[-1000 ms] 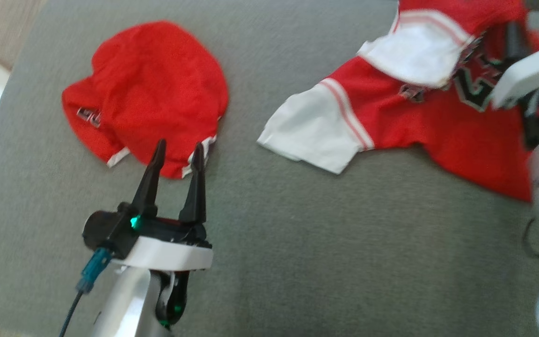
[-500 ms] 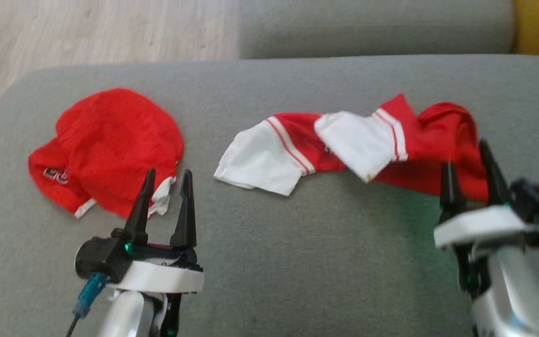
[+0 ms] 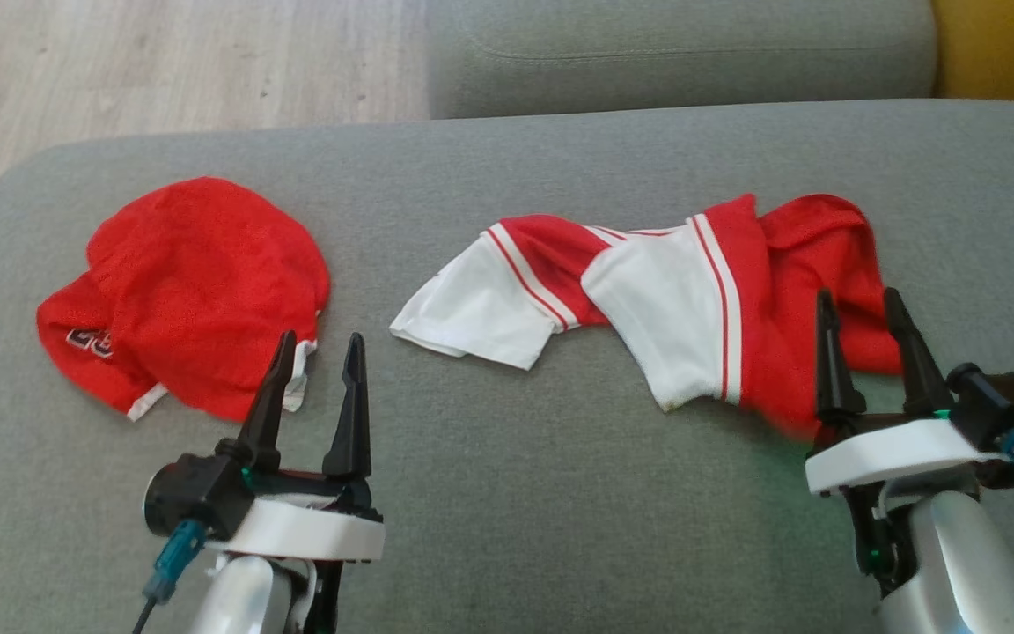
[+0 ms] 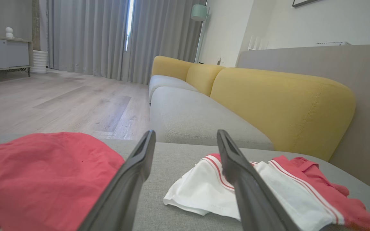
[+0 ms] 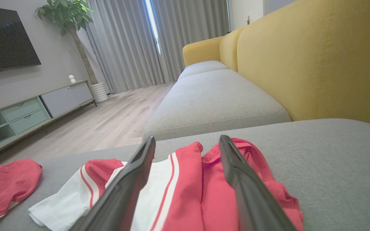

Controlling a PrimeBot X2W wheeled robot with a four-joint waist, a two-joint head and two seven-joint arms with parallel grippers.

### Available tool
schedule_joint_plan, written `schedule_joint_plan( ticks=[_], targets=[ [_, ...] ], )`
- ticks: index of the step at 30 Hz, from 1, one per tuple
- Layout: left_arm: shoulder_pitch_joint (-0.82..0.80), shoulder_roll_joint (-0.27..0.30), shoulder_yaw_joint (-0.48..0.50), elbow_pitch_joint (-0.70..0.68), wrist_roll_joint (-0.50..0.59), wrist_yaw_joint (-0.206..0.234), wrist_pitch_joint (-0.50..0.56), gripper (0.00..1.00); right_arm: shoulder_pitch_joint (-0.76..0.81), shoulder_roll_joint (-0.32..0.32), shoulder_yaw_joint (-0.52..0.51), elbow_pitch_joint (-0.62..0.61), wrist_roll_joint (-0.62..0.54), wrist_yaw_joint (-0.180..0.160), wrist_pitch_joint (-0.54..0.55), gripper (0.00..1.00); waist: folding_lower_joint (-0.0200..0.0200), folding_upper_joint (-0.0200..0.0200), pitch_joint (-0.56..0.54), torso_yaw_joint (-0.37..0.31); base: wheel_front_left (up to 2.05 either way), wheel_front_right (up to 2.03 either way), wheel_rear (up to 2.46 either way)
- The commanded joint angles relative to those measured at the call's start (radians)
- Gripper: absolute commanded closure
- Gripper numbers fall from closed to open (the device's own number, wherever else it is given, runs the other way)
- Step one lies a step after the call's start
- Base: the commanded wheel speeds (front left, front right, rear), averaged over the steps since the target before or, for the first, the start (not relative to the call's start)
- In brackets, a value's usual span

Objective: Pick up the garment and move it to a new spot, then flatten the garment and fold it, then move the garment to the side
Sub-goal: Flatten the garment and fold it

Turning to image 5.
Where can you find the red white numbered jersey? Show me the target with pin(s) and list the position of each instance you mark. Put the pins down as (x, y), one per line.
(185, 192)

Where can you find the black flat television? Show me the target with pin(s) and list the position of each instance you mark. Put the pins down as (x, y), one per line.
(5, 38)

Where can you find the small grey sofa seat cushion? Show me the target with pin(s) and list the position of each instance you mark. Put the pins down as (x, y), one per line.
(201, 67)

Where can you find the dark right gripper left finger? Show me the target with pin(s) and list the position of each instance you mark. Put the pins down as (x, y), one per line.
(120, 202)

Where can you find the white wall switch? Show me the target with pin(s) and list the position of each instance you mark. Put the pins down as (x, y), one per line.
(248, 20)

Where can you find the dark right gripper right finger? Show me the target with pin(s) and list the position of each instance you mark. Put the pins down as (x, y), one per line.
(255, 208)

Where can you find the grey pleated curtain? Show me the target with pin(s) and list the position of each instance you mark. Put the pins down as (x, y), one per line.
(120, 45)
(188, 32)

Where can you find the white ribbed plant pot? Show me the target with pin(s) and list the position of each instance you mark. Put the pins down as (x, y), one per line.
(100, 92)

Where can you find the small white figurine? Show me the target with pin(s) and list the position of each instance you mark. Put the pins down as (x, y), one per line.
(72, 79)

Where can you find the green indoor tree plant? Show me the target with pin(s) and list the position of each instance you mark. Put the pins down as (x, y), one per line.
(66, 14)

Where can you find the white cabinet door panel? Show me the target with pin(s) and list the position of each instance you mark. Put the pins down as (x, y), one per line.
(66, 98)

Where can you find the mint green cabinet drawer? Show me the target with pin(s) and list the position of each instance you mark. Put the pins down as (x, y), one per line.
(21, 109)
(29, 121)

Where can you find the red garment with white trim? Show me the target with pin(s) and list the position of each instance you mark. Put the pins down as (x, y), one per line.
(5, 186)

